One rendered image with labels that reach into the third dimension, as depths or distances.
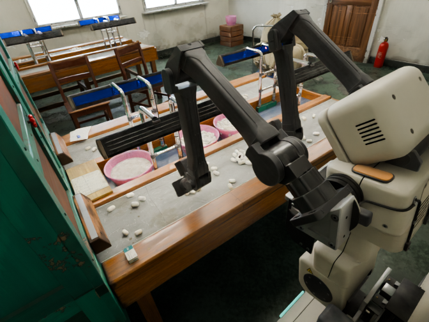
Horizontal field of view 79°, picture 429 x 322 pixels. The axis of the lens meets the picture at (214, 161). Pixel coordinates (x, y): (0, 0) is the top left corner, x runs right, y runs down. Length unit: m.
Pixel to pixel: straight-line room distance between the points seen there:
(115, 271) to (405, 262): 1.76
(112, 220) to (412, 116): 1.09
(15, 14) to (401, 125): 5.78
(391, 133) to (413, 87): 0.13
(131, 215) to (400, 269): 1.66
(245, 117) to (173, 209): 0.70
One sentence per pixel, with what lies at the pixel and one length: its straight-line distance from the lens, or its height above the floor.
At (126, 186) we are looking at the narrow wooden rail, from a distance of 1.33.
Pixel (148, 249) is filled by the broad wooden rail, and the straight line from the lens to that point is 1.04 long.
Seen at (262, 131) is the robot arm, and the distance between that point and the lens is 0.58.
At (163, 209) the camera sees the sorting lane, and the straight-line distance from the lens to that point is 1.19.
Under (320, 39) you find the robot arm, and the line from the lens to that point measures 0.94.
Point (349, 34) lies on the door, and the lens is 5.84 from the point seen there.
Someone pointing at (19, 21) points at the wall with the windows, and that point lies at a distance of 5.94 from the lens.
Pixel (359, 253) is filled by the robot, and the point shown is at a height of 0.94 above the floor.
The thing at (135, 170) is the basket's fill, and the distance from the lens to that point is 1.48.
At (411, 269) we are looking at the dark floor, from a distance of 2.14.
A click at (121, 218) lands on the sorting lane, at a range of 1.22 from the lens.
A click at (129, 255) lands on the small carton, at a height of 0.79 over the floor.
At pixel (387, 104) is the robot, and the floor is 1.37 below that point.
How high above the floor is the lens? 1.58
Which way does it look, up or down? 37 degrees down
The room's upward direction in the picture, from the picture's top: 5 degrees counter-clockwise
